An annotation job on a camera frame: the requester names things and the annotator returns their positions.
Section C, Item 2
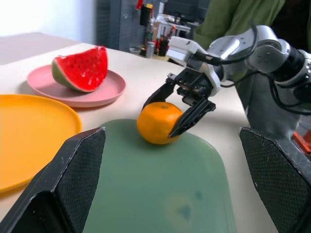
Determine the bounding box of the silver can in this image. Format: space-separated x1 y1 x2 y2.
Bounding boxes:
146 41 156 58

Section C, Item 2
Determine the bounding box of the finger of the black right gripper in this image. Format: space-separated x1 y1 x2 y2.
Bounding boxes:
142 82 177 110
169 98 216 139

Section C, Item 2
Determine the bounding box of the orange mandarin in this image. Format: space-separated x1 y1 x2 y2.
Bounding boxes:
136 101 184 146

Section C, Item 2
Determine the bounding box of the white equipment rack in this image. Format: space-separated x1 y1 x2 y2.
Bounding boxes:
155 13 193 37

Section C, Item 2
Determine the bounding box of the black bottle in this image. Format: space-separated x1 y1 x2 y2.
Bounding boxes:
140 4 153 26

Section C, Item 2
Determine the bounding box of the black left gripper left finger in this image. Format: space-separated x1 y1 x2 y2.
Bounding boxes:
0 127 107 233

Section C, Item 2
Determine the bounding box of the pink plate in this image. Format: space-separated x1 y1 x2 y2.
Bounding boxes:
26 64 127 108

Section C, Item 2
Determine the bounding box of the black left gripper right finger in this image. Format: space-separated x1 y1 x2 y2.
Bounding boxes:
239 126 311 233

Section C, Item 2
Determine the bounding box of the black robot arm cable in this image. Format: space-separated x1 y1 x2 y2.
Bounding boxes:
194 20 259 67
266 72 311 115

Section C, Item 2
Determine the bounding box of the red orange box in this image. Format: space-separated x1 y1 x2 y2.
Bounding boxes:
292 132 311 155

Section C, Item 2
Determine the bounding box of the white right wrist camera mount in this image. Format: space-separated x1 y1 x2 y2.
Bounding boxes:
166 36 222 95

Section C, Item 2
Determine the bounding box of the green plate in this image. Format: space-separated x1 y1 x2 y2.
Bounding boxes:
82 118 238 233

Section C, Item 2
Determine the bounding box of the red watermelon slice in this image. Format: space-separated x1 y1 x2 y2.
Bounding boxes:
51 46 109 93

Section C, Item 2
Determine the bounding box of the person in green jacket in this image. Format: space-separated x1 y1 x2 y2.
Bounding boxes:
193 0 311 138

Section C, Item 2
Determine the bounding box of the orange plate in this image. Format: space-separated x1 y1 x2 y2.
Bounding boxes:
0 94 83 194

